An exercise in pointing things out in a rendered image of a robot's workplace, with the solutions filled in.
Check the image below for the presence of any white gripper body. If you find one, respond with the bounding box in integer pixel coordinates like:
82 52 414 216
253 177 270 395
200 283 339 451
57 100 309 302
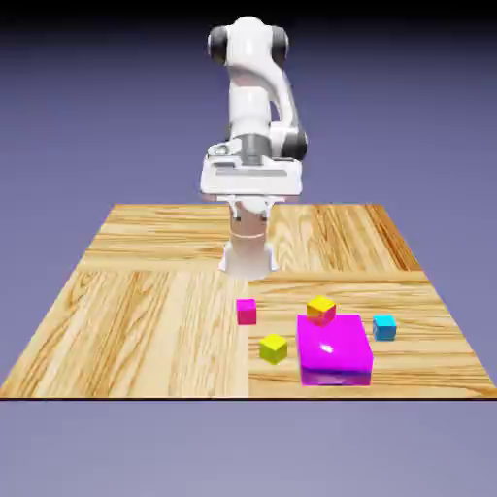
200 153 304 204

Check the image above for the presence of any small pink cube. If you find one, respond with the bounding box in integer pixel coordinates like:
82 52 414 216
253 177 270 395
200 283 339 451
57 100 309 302
236 297 258 326

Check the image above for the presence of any small orange cube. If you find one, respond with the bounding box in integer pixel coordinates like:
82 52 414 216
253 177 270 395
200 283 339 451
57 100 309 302
306 295 338 328

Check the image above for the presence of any small yellow cube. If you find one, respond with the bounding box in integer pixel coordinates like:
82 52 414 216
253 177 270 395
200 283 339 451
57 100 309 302
258 333 289 366

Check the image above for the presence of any small cyan cube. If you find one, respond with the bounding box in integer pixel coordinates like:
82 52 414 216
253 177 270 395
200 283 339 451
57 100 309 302
372 314 398 342

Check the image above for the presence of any large magenta box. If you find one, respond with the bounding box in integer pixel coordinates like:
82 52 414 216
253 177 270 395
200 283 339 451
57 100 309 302
296 313 375 387

